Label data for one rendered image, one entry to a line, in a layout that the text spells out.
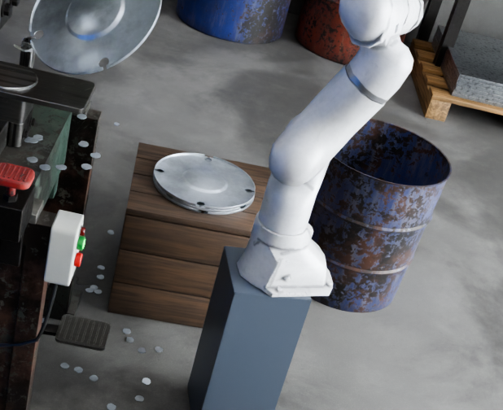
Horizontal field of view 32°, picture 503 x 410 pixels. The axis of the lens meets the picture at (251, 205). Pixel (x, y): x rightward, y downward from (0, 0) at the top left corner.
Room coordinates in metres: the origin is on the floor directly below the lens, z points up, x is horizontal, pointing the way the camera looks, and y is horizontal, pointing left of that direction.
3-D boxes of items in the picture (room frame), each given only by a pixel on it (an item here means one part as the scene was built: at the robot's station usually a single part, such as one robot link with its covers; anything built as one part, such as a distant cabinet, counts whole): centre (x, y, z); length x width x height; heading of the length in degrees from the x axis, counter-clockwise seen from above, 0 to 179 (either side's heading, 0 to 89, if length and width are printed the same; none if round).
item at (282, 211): (1.73, -0.08, 0.71); 0.18 x 0.11 x 0.25; 169
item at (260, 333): (1.69, -0.07, 0.23); 0.18 x 0.18 x 0.45; 17
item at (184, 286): (2.17, 0.14, 0.18); 0.40 x 0.38 x 0.35; 99
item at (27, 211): (1.34, 0.42, 0.62); 0.10 x 0.06 x 0.20; 6
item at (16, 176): (1.32, 0.42, 0.72); 0.07 x 0.06 x 0.08; 96
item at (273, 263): (1.70, -0.11, 0.52); 0.22 x 0.19 x 0.14; 107
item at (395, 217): (2.45, -0.34, 0.24); 0.42 x 0.42 x 0.48
